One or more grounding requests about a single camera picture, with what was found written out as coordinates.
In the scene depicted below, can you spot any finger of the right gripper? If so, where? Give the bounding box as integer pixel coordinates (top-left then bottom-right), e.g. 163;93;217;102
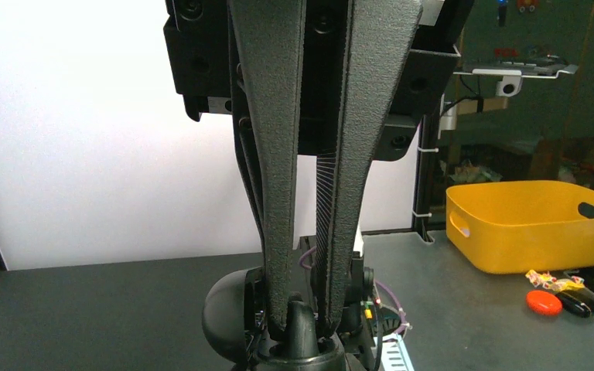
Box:
227;1;306;339
311;1;423;338

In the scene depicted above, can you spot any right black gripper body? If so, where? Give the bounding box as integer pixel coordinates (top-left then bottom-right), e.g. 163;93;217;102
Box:
162;0;477;162

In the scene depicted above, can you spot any black oval object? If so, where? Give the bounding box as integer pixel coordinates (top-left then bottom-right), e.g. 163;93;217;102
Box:
202;267;353;370

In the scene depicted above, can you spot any yellow plastic bin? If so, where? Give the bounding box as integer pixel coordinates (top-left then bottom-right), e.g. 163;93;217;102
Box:
445;180;594;274

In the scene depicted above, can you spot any yellow candy wrapper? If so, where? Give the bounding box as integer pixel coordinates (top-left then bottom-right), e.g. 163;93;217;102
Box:
524;270;585;292

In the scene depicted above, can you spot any red orange small object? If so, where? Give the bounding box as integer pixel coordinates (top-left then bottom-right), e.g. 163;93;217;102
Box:
525;290;563;316

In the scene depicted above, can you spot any black oval gadget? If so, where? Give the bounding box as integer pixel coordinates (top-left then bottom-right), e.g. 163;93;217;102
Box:
555;290;594;318

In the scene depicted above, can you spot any white bracket on shelf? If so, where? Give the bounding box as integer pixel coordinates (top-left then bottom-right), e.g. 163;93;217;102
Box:
454;55;579;97

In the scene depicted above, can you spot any front right black frame post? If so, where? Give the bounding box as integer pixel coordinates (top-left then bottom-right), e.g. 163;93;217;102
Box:
411;114;440;243

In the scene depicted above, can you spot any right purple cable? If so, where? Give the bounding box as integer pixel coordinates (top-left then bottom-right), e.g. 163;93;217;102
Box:
298;245;413;339

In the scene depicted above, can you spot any white slotted cable duct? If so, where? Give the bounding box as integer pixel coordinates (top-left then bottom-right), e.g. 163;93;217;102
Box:
380;334;415;371

